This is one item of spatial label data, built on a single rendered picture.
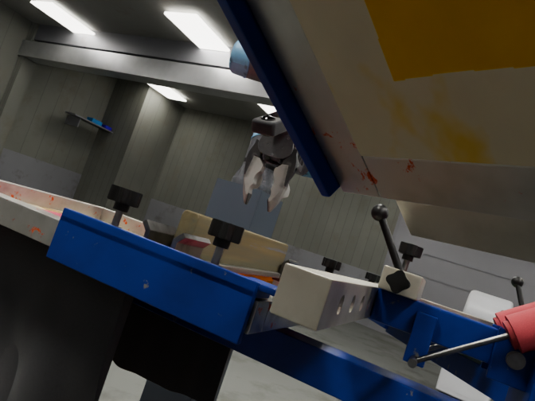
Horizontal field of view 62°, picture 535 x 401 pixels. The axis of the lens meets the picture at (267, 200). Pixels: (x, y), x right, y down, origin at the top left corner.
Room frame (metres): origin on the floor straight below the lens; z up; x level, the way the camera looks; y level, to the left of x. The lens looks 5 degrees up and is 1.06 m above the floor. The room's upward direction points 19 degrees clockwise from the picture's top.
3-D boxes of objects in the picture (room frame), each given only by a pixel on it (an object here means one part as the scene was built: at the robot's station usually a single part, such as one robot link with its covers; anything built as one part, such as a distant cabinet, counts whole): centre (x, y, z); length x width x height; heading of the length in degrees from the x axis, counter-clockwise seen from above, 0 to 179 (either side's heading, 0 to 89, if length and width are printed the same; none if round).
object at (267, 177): (1.55, 0.07, 1.25); 0.15 x 0.15 x 0.10
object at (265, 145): (0.86, 0.00, 1.26); 0.09 x 0.08 x 0.12; 156
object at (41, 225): (0.92, 0.22, 0.97); 0.79 x 0.58 x 0.04; 66
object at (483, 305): (5.32, -2.90, 0.64); 0.72 x 0.59 x 1.28; 152
